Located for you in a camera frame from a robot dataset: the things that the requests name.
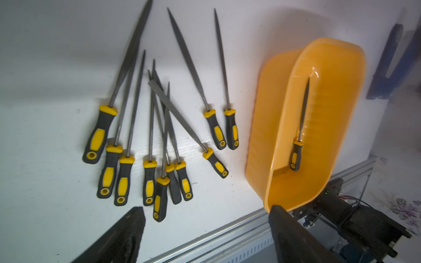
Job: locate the file in centre cluster left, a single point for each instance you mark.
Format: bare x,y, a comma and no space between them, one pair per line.
173,184

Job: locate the blue object by right wall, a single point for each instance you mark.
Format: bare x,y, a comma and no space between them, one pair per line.
382,86

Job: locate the file tool moved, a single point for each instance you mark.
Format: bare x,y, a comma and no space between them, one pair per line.
150,164
298,144
96,141
126,162
114,150

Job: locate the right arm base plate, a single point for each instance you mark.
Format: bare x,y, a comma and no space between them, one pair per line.
369,230

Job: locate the file in centre cluster right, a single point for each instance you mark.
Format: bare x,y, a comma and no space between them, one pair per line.
184,186

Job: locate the diagonal flat file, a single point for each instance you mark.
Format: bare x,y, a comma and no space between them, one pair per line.
208,153

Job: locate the yellow plastic storage box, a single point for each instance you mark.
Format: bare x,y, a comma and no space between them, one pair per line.
336,70

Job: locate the rightmost file on table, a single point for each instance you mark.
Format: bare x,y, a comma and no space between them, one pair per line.
232,130

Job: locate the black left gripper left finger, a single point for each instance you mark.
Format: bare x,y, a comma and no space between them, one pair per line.
121,243

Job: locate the file in cluster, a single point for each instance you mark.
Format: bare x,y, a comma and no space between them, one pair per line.
173,184
184,186
161,199

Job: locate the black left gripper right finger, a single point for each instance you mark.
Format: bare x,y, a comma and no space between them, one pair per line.
293,243

